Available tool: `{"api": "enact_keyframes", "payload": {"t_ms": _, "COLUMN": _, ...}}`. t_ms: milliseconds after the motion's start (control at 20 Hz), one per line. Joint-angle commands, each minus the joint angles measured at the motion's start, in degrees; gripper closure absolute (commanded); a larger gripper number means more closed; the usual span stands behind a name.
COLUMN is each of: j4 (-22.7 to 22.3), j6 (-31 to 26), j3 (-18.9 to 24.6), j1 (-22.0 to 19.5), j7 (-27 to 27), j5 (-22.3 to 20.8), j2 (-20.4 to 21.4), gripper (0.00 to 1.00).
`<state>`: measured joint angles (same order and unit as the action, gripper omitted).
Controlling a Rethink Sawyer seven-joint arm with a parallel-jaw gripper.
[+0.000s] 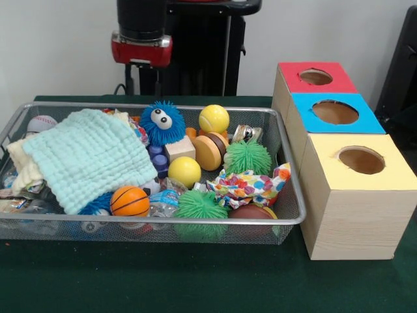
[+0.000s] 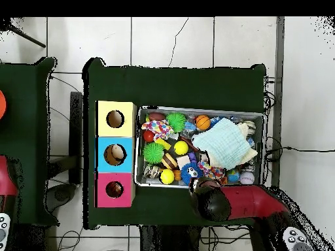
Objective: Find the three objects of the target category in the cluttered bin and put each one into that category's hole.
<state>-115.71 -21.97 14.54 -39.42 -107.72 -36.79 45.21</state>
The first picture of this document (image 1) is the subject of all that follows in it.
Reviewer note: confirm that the cream waffle cloth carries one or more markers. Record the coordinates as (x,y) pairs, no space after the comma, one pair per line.
(23,163)

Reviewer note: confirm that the toy hamburger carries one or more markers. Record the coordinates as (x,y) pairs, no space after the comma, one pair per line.
(208,153)

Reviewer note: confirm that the large blue fuzzy eyed ball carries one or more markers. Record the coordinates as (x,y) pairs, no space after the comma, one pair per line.
(163,130)

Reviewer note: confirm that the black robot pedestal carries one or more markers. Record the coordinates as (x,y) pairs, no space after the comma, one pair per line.
(202,49)

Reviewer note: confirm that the orange toy basketball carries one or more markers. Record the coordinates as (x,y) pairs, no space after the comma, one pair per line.
(130,201)

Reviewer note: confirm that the black panel stand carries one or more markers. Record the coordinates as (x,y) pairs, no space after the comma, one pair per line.
(400,65)

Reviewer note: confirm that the wooden box with three holes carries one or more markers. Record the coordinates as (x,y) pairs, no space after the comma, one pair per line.
(358,221)

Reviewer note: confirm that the dark green table cloth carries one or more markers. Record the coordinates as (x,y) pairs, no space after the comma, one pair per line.
(195,280)

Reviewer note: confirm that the yellow tennis ball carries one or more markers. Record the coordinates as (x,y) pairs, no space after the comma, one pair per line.
(214,118)

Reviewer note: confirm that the green spiky puffer ball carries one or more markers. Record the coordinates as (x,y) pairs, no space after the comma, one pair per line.
(200,205)
(247,158)

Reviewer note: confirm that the colourful dot print cloth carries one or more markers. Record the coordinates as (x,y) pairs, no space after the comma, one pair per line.
(247,187)

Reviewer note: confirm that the yellow smiley ball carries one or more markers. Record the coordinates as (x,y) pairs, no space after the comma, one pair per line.
(184,172)

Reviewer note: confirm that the light blue waffle cloth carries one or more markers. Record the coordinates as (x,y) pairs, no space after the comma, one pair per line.
(91,156)

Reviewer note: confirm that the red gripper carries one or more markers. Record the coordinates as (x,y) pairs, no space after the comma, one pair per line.
(140,52)

